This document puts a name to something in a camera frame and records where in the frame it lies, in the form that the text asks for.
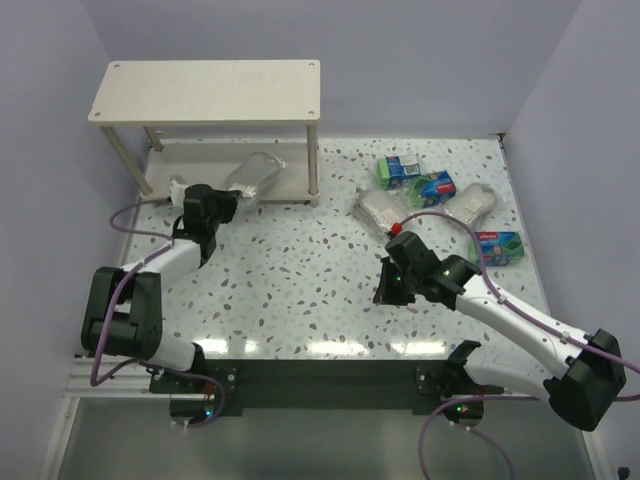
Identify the aluminium frame rail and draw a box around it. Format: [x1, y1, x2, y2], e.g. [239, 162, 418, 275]
[64, 356, 151, 399]

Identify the green sponge pack blue label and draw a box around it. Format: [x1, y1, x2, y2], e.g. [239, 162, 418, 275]
[405, 170, 457, 209]

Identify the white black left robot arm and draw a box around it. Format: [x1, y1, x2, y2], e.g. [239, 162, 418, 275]
[81, 184, 241, 386]

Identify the beige two-tier wooden shelf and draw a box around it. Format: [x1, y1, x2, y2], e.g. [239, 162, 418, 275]
[88, 59, 321, 205]

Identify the green sponge pack barcode label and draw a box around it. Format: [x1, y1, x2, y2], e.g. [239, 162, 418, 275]
[374, 154, 422, 190]

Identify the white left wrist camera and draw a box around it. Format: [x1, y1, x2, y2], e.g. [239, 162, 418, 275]
[169, 175, 190, 207]

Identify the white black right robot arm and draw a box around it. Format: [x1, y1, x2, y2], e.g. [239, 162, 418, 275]
[374, 231, 626, 432]

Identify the green sponge pack red logo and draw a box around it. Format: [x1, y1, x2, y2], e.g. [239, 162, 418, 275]
[468, 231, 525, 267]

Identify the silver sponge pack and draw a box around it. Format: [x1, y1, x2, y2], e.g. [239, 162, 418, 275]
[443, 183, 499, 228]
[223, 152, 287, 210]
[351, 188, 409, 238]

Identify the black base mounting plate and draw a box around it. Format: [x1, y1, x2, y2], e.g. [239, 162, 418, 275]
[149, 357, 501, 419]

